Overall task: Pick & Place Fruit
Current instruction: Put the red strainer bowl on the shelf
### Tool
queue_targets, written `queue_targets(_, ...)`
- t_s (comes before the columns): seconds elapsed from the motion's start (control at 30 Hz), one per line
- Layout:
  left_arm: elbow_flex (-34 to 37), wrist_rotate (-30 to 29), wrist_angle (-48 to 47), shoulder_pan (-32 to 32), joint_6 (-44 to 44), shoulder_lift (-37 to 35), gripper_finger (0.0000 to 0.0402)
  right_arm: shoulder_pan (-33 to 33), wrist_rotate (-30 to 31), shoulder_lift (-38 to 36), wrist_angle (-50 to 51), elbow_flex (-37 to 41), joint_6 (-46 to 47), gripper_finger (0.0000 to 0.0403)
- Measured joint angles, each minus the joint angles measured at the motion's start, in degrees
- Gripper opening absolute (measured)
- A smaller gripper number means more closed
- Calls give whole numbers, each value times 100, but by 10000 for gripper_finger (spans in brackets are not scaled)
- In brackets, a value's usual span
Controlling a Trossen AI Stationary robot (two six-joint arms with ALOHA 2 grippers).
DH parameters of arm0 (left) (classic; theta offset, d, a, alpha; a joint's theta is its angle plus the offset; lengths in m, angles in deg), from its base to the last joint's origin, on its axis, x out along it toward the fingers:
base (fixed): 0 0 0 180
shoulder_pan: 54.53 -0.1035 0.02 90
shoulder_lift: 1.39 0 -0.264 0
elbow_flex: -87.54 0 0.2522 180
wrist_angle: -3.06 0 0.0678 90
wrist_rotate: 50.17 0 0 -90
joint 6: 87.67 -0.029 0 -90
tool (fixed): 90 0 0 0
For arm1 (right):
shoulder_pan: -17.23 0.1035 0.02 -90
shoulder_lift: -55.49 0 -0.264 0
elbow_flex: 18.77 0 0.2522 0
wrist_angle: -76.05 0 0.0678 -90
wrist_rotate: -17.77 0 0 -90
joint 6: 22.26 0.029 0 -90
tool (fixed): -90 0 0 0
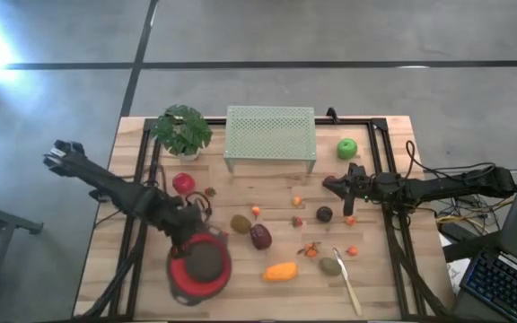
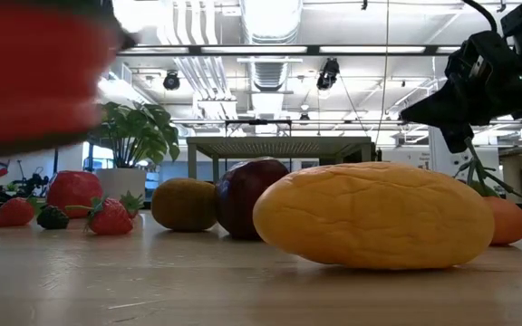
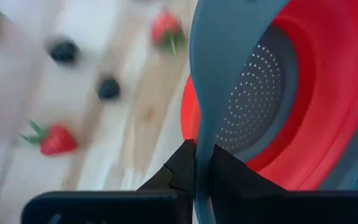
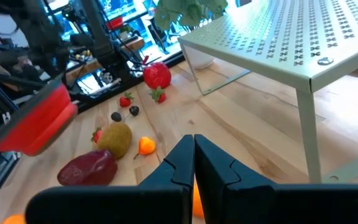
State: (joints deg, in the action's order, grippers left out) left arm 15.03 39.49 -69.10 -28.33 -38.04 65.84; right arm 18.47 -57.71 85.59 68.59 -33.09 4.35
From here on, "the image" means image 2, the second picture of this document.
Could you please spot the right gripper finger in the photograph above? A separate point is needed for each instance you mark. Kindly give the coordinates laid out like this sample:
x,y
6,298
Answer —
x,y
457,138
433,108

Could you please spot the tangerine with stalk and leaves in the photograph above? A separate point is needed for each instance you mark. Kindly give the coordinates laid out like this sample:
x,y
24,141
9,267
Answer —
x,y
510,222

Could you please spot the yellow bread roll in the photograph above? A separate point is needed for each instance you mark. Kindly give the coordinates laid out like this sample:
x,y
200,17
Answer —
x,y
374,217

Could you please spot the brown kiwi fruit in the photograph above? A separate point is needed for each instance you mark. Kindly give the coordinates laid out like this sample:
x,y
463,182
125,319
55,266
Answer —
x,y
184,206

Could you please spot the red strawberry with long stem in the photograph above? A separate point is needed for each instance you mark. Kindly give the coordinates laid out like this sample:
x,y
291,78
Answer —
x,y
110,219

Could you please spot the red collapsible colander bowl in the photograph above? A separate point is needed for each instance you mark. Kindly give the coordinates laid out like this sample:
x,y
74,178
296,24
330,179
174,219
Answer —
x,y
25,68

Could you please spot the black ceiling spotlight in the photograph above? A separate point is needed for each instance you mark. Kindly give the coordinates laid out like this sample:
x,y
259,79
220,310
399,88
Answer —
x,y
171,80
328,74

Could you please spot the black overhead crossbar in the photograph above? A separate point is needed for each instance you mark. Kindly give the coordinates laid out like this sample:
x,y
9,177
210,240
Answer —
x,y
313,50

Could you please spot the green perforated metal riser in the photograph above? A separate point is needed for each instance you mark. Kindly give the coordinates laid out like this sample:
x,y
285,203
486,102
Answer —
x,y
279,147

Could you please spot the potted monstera plant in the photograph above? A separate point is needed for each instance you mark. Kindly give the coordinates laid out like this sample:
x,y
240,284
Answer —
x,y
134,131

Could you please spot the blackberry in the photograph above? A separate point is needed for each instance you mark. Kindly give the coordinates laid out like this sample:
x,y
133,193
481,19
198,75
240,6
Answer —
x,y
52,218

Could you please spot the black background equipment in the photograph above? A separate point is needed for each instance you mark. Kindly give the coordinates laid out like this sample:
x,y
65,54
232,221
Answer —
x,y
30,183

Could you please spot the silver ventilation duct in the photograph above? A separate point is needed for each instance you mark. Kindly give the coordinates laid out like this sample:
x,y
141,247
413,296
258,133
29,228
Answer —
x,y
270,27

